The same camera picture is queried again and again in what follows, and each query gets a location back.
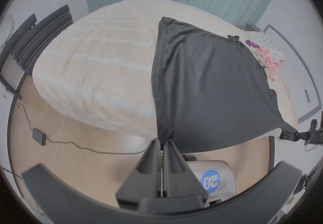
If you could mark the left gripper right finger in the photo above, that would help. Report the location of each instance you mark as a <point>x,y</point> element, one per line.
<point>176,177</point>

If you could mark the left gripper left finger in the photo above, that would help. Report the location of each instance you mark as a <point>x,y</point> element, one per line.
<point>149,177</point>

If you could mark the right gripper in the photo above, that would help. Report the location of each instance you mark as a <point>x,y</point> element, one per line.
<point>311,137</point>

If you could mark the black T-shirt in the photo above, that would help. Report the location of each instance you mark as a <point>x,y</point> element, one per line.
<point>207,86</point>

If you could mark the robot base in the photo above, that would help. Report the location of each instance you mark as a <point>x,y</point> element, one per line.
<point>222,170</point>

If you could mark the bed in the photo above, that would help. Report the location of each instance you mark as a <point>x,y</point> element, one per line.
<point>101,66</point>

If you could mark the pink garment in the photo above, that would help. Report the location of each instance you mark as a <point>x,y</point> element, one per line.
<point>271,63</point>

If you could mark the white printed garment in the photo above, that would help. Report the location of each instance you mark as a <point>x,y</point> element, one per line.
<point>256,55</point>

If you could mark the white printed pillow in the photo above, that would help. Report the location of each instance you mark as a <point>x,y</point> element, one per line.
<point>270,41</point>

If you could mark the purple garment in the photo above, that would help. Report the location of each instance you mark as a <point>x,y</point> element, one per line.
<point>252,44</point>

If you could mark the black power adapter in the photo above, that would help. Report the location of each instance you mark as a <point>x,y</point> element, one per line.
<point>39,136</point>

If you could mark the black chest of drawers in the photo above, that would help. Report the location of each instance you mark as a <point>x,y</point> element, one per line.
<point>45,33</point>

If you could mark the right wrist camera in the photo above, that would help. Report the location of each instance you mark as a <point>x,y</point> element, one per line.
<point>314,124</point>

